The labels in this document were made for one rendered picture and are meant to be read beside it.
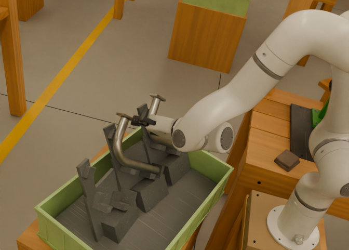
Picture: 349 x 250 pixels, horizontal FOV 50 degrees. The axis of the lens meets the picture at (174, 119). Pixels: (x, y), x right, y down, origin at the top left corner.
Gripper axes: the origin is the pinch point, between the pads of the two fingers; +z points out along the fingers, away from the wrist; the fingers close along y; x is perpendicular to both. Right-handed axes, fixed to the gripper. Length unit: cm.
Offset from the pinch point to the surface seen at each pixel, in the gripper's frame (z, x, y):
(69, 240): 10.1, 40.4, 4.3
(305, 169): -23, -11, -78
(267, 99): 11, -48, -91
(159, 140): 9.4, -0.1, -18.7
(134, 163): 8.9, 11.7, -9.7
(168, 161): 11.9, 5.6, -30.0
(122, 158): 8.9, 11.4, -3.7
